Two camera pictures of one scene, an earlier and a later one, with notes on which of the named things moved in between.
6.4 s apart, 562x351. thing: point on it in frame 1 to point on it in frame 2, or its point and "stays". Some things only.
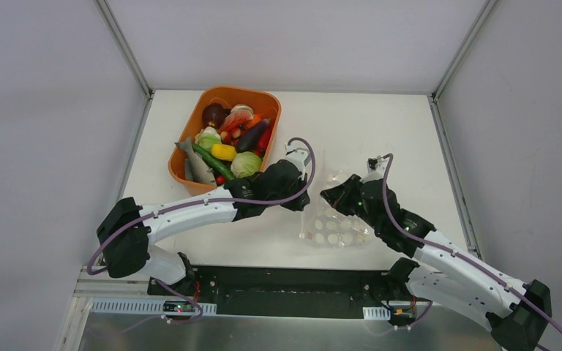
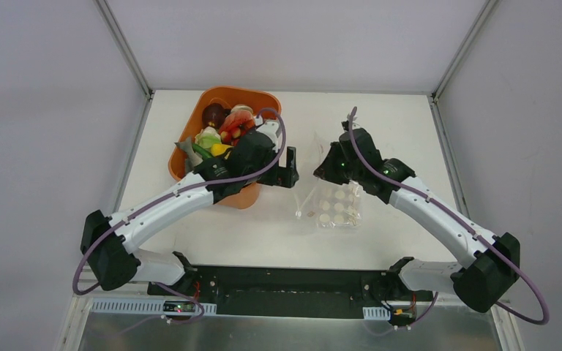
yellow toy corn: [223, 151] stays
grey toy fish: [195, 168] stays
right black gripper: [341, 194] to [332, 167]
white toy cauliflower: [208, 137] stays
